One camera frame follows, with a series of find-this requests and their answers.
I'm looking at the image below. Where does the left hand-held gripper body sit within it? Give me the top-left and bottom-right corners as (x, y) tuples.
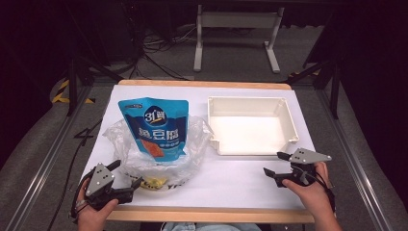
(84, 162), (135, 212)

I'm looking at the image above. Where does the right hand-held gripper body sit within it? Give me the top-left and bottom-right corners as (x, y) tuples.
(274, 147), (333, 189)

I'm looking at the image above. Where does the white plastic box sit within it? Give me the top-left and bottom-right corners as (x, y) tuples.
(206, 95), (300, 157)

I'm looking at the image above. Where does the blue snack pouch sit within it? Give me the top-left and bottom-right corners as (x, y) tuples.
(117, 96), (190, 164)

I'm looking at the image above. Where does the clear plastic bag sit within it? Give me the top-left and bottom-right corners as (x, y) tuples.
(102, 115), (215, 193)

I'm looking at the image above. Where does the person's left hand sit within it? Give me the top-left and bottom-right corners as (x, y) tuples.
(76, 179), (120, 226)

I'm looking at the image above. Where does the person's right hand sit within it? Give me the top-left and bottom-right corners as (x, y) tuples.
(281, 161), (337, 219)

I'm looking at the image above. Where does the yellow packet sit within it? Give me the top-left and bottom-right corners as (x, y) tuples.
(140, 175), (168, 191)

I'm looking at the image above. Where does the white paper sheet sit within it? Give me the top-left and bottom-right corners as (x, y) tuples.
(81, 84), (318, 212)

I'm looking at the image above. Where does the black tripod stand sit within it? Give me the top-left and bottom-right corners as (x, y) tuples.
(287, 59), (342, 120)
(66, 55), (125, 117)

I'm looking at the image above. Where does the wooden table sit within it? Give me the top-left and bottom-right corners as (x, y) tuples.
(76, 79), (318, 224)

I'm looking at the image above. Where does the yellow black floor tape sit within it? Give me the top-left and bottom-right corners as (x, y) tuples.
(51, 79), (96, 105)

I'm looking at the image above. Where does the white metal stand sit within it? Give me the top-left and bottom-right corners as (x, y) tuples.
(192, 4), (286, 74)

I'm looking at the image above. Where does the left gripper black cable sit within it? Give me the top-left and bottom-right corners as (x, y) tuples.
(47, 118), (104, 231)

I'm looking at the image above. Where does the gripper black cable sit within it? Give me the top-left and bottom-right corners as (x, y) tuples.
(312, 171), (337, 215)
(47, 118), (104, 231)

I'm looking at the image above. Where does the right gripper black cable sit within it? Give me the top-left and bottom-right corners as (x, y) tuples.
(312, 171), (337, 215)

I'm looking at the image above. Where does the aluminium rail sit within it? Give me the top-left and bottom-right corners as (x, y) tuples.
(5, 86), (94, 231)
(316, 89), (394, 231)

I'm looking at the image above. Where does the bundle of black floor cables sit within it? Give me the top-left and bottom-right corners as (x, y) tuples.
(126, 18), (197, 82)

